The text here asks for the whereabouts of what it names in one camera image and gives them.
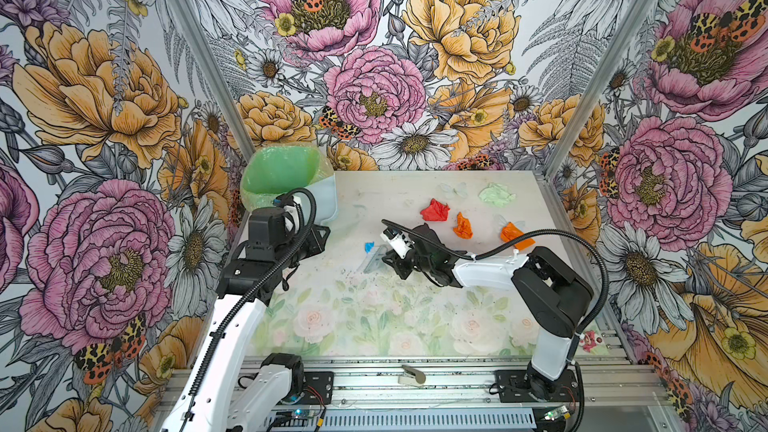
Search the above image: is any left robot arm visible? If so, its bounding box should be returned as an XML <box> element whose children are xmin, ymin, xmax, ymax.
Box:
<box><xmin>160</xmin><ymin>188</ymin><xmax>330</xmax><ymax>431</ymax></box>

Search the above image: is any grey-blue hand brush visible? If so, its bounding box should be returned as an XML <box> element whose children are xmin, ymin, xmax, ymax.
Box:
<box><xmin>358</xmin><ymin>245</ymin><xmax>389</xmax><ymax>274</ymax></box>

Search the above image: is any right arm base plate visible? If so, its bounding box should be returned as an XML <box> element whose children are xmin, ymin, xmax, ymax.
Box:
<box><xmin>493</xmin><ymin>369</ymin><xmax>583</xmax><ymax>404</ymax></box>

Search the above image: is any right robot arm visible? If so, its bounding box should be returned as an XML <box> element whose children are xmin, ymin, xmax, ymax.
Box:
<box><xmin>381</xmin><ymin>224</ymin><xmax>591</xmax><ymax>401</ymax></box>

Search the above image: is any orange paper scrap right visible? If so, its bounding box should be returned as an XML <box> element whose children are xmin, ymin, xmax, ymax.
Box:
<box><xmin>500</xmin><ymin>222</ymin><xmax>535</xmax><ymax>251</ymax></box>

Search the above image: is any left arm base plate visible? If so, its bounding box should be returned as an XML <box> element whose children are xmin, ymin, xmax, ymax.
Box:
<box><xmin>284</xmin><ymin>371</ymin><xmax>335</xmax><ymax>406</ymax></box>

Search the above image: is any light green paper scrap right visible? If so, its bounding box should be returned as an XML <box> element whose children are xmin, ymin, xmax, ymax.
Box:
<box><xmin>478</xmin><ymin>183</ymin><xmax>516</xmax><ymax>208</ymax></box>

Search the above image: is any small pink toy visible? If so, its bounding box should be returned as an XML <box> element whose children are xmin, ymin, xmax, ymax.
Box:
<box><xmin>579</xmin><ymin>330</ymin><xmax>604</xmax><ymax>353</ymax></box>

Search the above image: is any orange paper scrap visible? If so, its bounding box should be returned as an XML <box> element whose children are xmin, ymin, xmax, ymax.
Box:
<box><xmin>453</xmin><ymin>212</ymin><xmax>473</xmax><ymax>240</ymax></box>
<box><xmin>500</xmin><ymin>222</ymin><xmax>535</xmax><ymax>251</ymax></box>

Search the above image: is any beige clip on rail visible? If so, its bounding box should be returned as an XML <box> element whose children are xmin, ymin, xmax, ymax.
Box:
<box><xmin>398</xmin><ymin>364</ymin><xmax>426</xmax><ymax>387</ymax></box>

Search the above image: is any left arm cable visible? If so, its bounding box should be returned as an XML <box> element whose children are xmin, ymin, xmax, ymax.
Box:
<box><xmin>178</xmin><ymin>187</ymin><xmax>318</xmax><ymax>432</ymax></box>

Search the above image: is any aluminium rail frame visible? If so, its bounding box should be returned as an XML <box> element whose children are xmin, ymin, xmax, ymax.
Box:
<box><xmin>157</xmin><ymin>358</ymin><xmax>682</xmax><ymax>431</ymax></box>

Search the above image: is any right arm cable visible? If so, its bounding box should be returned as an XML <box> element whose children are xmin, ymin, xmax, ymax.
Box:
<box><xmin>381</xmin><ymin>219</ymin><xmax>611</xmax><ymax>432</ymax></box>

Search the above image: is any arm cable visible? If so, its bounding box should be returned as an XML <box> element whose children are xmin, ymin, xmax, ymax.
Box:
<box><xmin>178</xmin><ymin>187</ymin><xmax>318</xmax><ymax>432</ymax></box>
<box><xmin>381</xmin><ymin>219</ymin><xmax>611</xmax><ymax>432</ymax></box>

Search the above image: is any green bin with bag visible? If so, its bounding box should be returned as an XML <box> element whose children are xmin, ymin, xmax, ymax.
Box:
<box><xmin>240</xmin><ymin>144</ymin><xmax>338</xmax><ymax>225</ymax></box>

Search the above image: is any red paper scrap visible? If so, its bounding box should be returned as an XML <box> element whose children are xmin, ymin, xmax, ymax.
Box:
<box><xmin>420</xmin><ymin>198</ymin><xmax>450</xmax><ymax>222</ymax></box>

